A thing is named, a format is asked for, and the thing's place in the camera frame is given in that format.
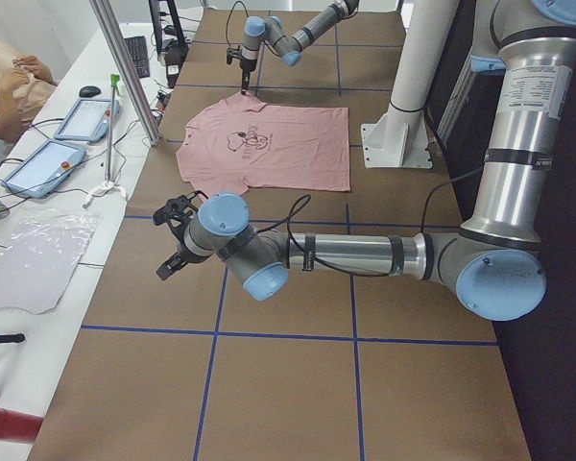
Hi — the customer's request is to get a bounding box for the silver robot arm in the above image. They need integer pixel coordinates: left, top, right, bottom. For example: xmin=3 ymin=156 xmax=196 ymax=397
xmin=227 ymin=0 xmax=360 ymax=95
xmin=153 ymin=1 xmax=576 ymax=321

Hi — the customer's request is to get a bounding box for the person in beige shirt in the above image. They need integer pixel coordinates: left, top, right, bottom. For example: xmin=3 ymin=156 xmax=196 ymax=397
xmin=0 ymin=41 xmax=57 ymax=144

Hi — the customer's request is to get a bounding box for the lower teach pendant tablet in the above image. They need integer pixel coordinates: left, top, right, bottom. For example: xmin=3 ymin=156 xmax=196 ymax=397
xmin=1 ymin=139 xmax=86 ymax=199

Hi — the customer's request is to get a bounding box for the clear plastic bag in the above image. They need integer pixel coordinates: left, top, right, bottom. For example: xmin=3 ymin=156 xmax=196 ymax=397
xmin=0 ymin=207 xmax=100 ymax=315

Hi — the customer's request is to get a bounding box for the upper teach pendant tablet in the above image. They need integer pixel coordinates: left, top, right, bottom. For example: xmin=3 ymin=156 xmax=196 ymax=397
xmin=54 ymin=98 xmax=110 ymax=142

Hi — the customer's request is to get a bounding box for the red cylinder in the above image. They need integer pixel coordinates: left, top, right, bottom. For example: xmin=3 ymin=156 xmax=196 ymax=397
xmin=0 ymin=407 xmax=43 ymax=444

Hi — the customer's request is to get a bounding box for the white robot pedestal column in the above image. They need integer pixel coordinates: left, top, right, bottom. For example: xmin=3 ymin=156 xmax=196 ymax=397
xmin=361 ymin=0 xmax=459 ymax=169

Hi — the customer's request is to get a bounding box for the teach pendant tablet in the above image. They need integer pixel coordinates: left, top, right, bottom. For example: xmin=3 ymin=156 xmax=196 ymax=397
xmin=1 ymin=139 xmax=86 ymax=199
xmin=54 ymin=98 xmax=110 ymax=142

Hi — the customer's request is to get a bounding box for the reacher stick with green tip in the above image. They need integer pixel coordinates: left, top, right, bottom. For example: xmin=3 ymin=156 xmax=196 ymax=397
xmin=83 ymin=74 xmax=127 ymax=208

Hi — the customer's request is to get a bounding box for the aluminium frame post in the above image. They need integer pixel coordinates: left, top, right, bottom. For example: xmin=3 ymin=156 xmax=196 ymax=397
xmin=89 ymin=0 xmax=161 ymax=146

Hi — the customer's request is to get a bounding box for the black box with white label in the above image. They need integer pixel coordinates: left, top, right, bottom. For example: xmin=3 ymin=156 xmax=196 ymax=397
xmin=148 ymin=0 xmax=191 ymax=88

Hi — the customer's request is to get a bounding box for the pink printed t-shirt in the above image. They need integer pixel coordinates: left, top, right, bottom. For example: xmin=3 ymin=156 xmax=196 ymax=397
xmin=176 ymin=93 xmax=350 ymax=195

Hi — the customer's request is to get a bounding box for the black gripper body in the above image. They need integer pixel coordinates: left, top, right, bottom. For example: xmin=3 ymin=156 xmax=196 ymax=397
xmin=153 ymin=190 xmax=206 ymax=269
xmin=227 ymin=45 xmax=257 ymax=73

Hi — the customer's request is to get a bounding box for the black computer mouse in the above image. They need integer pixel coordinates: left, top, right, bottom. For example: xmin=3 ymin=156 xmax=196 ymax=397
xmin=79 ymin=85 xmax=102 ymax=98

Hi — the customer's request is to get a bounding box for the black keyboard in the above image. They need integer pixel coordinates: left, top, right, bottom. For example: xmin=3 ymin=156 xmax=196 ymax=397
xmin=124 ymin=36 xmax=150 ymax=79

